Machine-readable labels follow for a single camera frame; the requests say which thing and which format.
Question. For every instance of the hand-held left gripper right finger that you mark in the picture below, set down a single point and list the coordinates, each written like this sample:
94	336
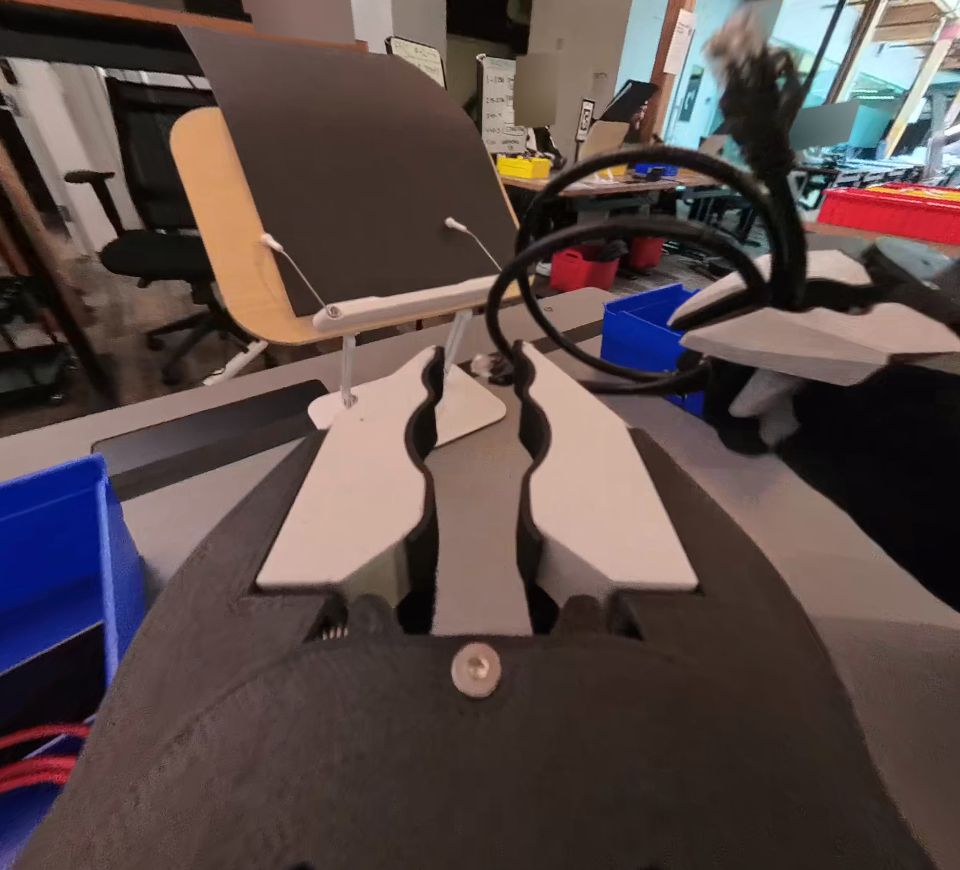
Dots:
600	502

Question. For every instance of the person's right hand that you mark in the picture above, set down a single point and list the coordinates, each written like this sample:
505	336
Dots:
885	465

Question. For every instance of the black office chair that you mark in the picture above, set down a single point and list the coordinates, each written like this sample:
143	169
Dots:
150	255

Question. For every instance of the blue plastic bin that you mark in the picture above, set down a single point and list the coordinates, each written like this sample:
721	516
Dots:
52	547
637	330

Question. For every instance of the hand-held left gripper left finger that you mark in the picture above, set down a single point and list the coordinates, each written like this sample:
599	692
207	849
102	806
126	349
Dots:
352	495

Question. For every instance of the wooden shelf board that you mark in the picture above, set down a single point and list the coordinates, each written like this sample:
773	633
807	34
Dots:
150	22

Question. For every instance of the black tablet on stand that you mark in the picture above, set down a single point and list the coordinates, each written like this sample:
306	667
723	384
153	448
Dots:
628	101

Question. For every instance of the red plastic bin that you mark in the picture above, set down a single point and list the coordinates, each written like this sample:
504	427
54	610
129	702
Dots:
885	214

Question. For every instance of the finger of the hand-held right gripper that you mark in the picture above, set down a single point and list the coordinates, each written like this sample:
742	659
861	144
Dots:
810	345
825	270

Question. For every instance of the wooden post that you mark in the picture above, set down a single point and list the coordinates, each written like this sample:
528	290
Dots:
686	7

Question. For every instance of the whiteboard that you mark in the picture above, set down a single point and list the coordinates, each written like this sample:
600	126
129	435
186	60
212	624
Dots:
416	60
501	105

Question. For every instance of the red bucket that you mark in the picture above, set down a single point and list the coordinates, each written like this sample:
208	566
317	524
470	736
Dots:
577	270

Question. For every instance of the yellow plastic bin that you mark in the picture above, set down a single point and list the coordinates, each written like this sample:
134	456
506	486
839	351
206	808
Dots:
523	167

